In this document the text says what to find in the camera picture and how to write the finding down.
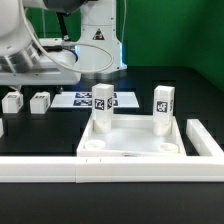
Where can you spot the white part at left edge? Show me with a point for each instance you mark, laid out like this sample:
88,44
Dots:
1,128

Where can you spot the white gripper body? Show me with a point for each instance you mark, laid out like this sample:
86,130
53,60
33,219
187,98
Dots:
35,69

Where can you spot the white square tabletop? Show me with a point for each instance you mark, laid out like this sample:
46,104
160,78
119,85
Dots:
130,136

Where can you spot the white sheet with AprilTags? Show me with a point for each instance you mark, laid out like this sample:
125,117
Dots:
84,100

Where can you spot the white L-shaped obstacle fence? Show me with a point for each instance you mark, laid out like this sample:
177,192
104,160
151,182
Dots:
207,165

